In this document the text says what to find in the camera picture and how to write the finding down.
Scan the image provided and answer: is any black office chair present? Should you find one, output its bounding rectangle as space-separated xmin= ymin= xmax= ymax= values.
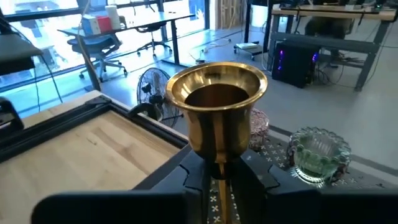
xmin=136 ymin=21 xmax=174 ymax=60

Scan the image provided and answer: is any red box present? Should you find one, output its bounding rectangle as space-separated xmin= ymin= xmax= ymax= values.
xmin=96 ymin=16 xmax=113 ymax=33

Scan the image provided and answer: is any small wheeled dolly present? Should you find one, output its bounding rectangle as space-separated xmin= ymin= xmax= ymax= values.
xmin=233 ymin=42 xmax=265 ymax=62

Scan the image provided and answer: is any black computer tower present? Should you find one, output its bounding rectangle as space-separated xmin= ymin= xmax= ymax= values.
xmin=272 ymin=42 xmax=321 ymax=89

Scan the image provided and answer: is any stack of wooden frames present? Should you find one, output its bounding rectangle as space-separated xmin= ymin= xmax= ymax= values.
xmin=216 ymin=0 xmax=246 ymax=30

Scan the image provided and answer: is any blue and white box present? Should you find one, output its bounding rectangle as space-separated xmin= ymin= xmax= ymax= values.
xmin=81 ymin=14 xmax=102 ymax=35

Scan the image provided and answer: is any red floral patterned bowl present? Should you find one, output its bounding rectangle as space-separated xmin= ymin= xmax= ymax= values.
xmin=248 ymin=108 xmax=270 ymax=152

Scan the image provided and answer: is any grey standing desk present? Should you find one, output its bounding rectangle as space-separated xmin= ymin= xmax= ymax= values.
xmin=57 ymin=12 xmax=197 ymax=91

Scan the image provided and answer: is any black perforated metal shelf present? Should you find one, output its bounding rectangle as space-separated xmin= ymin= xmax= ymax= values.
xmin=132 ymin=126 xmax=398 ymax=224

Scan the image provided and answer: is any white paper roll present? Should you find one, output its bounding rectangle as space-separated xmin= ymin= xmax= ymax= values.
xmin=104 ymin=4 xmax=121 ymax=30

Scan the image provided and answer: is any blue office chair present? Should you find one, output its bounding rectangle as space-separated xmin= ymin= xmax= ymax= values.
xmin=67 ymin=34 xmax=128 ymax=82

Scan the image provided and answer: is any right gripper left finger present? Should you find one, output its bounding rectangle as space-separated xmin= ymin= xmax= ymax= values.
xmin=30 ymin=150 xmax=213 ymax=224

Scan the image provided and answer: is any black floor fan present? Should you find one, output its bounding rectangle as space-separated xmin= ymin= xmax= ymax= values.
xmin=136 ymin=67 xmax=185 ymax=129

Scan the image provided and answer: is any wooden top workbench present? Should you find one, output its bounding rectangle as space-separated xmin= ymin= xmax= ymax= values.
xmin=269 ymin=4 xmax=398 ymax=92

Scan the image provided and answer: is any large scalloped glass candle holder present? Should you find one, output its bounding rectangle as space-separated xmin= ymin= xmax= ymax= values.
xmin=286 ymin=126 xmax=352 ymax=187

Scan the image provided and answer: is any brass candlestick holder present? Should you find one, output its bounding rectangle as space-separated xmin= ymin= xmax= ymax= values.
xmin=165 ymin=61 xmax=269 ymax=224

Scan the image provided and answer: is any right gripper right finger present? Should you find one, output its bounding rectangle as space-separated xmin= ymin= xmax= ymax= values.
xmin=230 ymin=148 xmax=398 ymax=224

